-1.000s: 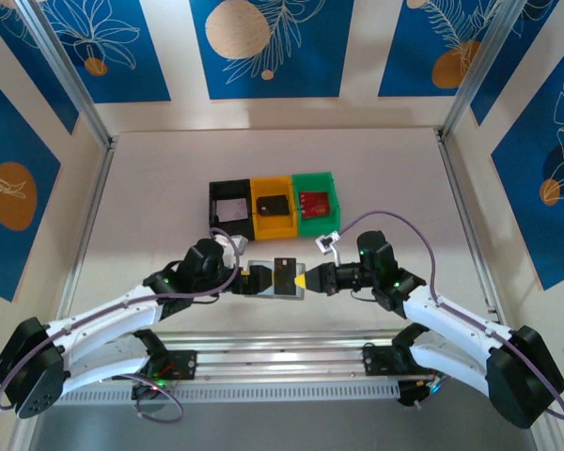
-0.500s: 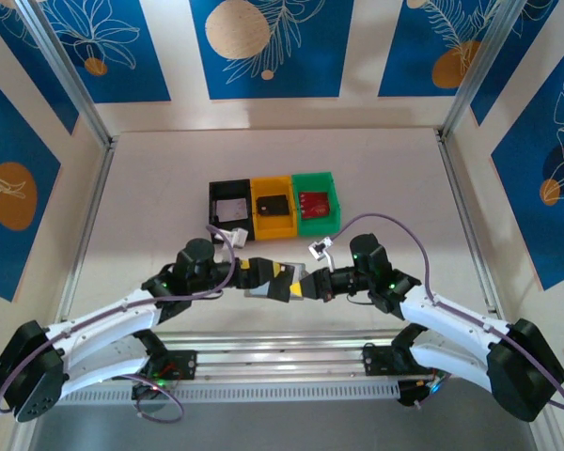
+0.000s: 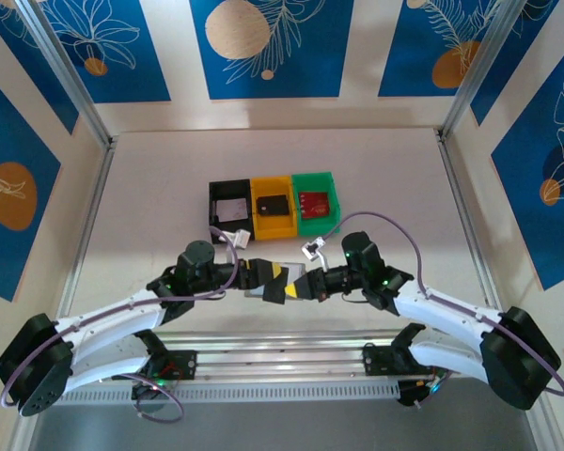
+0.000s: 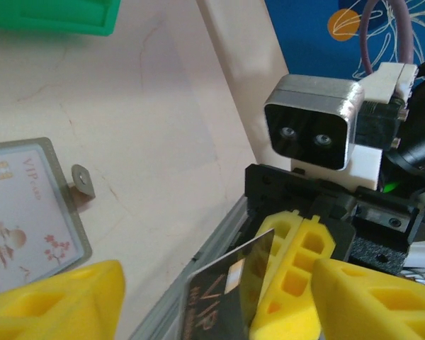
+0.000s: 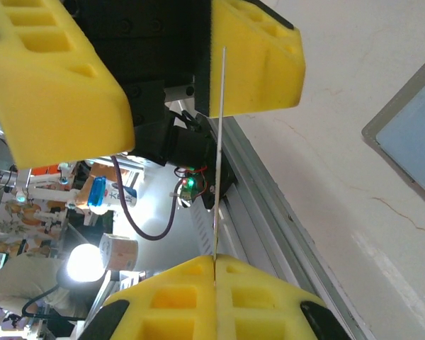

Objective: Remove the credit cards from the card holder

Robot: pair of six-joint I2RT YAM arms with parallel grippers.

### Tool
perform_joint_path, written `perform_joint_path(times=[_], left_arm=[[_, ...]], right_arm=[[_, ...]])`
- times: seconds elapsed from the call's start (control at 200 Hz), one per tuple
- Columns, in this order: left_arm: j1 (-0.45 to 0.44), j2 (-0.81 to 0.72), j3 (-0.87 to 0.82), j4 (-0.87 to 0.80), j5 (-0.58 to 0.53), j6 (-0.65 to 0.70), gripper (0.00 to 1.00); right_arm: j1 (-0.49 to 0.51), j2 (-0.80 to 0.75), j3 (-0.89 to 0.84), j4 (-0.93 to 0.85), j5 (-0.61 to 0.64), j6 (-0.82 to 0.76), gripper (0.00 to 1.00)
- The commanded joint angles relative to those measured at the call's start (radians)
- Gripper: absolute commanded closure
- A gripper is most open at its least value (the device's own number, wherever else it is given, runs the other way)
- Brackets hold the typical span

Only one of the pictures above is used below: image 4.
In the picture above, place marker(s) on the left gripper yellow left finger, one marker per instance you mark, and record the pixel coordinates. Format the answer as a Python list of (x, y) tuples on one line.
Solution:
[(49, 311)]

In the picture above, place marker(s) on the black VIP card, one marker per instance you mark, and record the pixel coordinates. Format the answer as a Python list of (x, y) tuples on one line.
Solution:
[(216, 304)]

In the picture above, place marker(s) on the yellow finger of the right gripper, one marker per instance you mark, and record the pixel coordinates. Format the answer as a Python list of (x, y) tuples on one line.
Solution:
[(287, 241), (297, 283)]

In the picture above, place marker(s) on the green plastic bin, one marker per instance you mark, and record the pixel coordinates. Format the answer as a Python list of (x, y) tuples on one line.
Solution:
[(56, 17)]

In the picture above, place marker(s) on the white blossom VIP card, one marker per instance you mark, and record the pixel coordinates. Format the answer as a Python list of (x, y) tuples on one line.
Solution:
[(21, 212)]

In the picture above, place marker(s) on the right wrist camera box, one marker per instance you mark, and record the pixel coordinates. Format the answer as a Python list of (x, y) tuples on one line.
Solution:
[(311, 120)]

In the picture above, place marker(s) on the grey clear card holder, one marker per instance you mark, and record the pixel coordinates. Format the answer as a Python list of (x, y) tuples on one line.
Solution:
[(82, 178)]

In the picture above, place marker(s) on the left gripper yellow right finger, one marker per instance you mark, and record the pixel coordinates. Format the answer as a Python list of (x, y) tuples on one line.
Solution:
[(375, 311)]

